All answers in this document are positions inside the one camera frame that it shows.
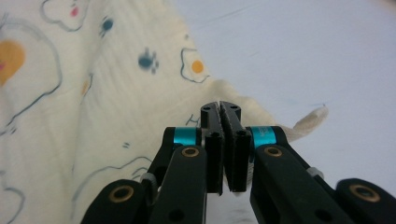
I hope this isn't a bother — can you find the white grid mat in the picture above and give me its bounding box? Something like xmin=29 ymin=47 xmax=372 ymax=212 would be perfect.
xmin=172 ymin=0 xmax=396 ymax=224

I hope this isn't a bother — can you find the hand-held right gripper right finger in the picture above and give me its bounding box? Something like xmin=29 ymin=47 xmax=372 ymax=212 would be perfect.
xmin=219 ymin=101 xmax=252 ymax=193

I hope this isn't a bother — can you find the cream printed cloth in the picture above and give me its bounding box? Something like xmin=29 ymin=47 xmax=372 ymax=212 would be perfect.
xmin=0 ymin=0 xmax=330 ymax=224

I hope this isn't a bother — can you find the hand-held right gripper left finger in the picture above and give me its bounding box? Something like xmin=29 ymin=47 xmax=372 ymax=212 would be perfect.
xmin=200 ymin=102 xmax=225 ymax=196

